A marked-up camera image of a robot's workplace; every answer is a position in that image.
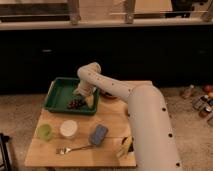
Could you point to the wooden shelf frame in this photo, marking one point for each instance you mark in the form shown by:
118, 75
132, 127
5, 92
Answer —
43, 14

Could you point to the small green cup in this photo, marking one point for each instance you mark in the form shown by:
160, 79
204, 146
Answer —
44, 132

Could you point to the black round bowl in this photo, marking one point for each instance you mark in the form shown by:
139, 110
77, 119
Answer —
131, 148

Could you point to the green plastic tray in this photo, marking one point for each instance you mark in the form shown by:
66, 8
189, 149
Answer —
61, 94

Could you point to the white paper cup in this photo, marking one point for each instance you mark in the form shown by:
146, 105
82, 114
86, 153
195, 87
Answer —
68, 129

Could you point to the silver metal fork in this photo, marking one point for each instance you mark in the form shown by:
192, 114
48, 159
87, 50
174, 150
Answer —
65, 150

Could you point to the yellow banana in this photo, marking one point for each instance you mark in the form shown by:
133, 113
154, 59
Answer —
124, 148

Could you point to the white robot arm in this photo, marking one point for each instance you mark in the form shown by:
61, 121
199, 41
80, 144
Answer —
153, 138

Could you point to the blue sponge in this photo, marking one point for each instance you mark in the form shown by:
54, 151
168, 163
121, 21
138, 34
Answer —
98, 135

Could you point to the wooden table board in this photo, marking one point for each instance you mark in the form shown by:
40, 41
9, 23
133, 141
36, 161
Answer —
110, 113

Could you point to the dark purple grape bunch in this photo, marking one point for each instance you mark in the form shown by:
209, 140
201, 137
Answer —
76, 103

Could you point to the brown bowl with food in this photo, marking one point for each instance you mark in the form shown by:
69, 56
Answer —
107, 95

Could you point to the bottles on floor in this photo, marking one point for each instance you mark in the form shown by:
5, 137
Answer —
204, 104

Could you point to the black stand at left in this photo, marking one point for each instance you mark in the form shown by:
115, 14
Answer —
6, 163

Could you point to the dark red bowl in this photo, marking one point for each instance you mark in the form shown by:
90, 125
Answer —
126, 112

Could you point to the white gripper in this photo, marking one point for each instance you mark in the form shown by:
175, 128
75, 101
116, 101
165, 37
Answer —
86, 89

